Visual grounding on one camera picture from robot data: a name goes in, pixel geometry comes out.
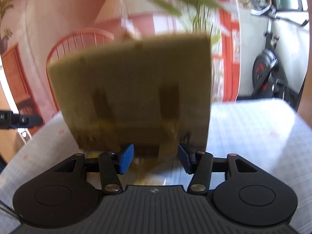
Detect plaid blue tablecloth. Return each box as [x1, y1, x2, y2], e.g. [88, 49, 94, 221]
[1, 99, 311, 233]

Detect cardboard box with plastic liner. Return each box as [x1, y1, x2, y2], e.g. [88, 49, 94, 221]
[47, 34, 212, 155]

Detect black exercise bike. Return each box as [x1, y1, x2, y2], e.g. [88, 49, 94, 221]
[251, 5, 309, 106]

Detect wooden door panel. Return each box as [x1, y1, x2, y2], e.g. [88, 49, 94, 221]
[297, 55, 312, 127]

